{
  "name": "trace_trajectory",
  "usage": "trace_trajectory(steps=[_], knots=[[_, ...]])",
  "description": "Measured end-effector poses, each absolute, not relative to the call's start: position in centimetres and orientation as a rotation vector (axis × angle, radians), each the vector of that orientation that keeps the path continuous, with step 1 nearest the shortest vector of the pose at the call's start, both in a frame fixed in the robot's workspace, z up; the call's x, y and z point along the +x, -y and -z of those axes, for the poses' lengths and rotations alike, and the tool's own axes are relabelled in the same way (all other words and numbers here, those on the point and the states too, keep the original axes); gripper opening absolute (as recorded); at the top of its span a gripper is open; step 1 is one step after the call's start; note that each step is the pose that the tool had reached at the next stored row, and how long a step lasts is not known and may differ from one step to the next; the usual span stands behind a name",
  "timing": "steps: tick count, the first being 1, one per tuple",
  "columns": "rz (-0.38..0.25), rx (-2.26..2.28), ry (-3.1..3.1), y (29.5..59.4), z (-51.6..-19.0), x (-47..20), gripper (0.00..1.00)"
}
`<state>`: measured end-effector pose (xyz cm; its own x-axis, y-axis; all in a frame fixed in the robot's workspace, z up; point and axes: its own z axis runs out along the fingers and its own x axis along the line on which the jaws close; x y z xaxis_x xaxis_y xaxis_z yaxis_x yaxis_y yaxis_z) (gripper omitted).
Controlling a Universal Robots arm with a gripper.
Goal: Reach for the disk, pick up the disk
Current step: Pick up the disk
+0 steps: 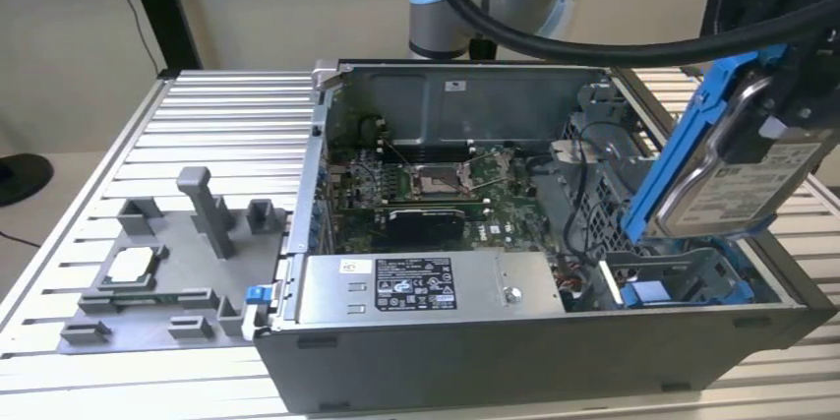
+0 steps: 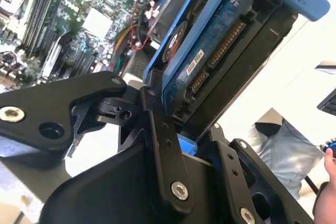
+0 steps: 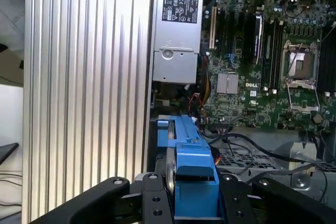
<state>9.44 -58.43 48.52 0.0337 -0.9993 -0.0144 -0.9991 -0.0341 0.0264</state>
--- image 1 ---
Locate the hard disk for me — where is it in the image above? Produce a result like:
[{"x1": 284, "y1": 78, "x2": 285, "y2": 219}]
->
[{"x1": 620, "y1": 43, "x2": 825, "y2": 245}]

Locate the grey metal disk bay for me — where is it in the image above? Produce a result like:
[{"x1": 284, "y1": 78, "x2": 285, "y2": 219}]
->
[{"x1": 535, "y1": 109, "x2": 783, "y2": 313}]

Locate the black RAM slot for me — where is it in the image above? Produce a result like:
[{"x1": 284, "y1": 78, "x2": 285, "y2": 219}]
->
[
  {"x1": 383, "y1": 137, "x2": 477, "y2": 159},
  {"x1": 379, "y1": 196, "x2": 493, "y2": 210}
]

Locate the silver CPU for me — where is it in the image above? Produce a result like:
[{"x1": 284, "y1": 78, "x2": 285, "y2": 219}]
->
[{"x1": 108, "y1": 247, "x2": 164, "y2": 284}]

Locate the thin black floor cable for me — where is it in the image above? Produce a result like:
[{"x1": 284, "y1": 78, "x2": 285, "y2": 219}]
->
[{"x1": 0, "y1": 229, "x2": 43, "y2": 248}]

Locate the green motherboard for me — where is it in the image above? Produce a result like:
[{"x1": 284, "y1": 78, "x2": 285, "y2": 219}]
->
[{"x1": 324, "y1": 117, "x2": 565, "y2": 257}]

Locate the dark grey open PC case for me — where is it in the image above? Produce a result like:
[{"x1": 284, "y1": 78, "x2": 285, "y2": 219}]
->
[{"x1": 252, "y1": 58, "x2": 840, "y2": 414}]

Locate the blue case latch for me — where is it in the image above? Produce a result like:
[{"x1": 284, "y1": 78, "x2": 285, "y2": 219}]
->
[{"x1": 240, "y1": 283, "x2": 276, "y2": 341}]

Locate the black graphics card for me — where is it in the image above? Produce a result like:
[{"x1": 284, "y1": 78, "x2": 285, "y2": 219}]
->
[{"x1": 383, "y1": 208, "x2": 468, "y2": 250}]

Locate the green RAM stick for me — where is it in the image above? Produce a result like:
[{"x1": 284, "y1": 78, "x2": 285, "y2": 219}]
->
[{"x1": 113, "y1": 293, "x2": 212, "y2": 305}]

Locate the black wire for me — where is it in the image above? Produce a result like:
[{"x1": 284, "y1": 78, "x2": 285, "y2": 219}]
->
[{"x1": 561, "y1": 119, "x2": 632, "y2": 264}]

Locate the thin metal locking lever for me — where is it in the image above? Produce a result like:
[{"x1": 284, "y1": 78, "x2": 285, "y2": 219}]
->
[{"x1": 384, "y1": 141, "x2": 417, "y2": 169}]

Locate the CPU socket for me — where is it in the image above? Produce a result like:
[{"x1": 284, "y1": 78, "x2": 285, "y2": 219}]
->
[{"x1": 409, "y1": 161, "x2": 473, "y2": 198}]

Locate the black round stand base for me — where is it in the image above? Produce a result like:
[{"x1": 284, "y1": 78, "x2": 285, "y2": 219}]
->
[{"x1": 0, "y1": 152, "x2": 55, "y2": 209}]

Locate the silver power supply unit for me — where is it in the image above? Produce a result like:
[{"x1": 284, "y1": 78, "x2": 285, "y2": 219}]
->
[{"x1": 293, "y1": 251, "x2": 567, "y2": 323}]

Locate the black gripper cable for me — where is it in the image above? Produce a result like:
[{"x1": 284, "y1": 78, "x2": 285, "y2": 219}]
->
[{"x1": 416, "y1": 0, "x2": 840, "y2": 68}]

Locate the metal socket cover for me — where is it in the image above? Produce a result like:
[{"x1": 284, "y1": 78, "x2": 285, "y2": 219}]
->
[{"x1": 465, "y1": 149, "x2": 520, "y2": 191}]

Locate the blue plastic bay bracket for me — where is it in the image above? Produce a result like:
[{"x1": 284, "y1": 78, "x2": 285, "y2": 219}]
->
[{"x1": 620, "y1": 281, "x2": 672, "y2": 306}]

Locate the grey parts rack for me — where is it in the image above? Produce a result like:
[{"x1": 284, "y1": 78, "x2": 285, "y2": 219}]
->
[{"x1": 56, "y1": 166, "x2": 292, "y2": 357}]

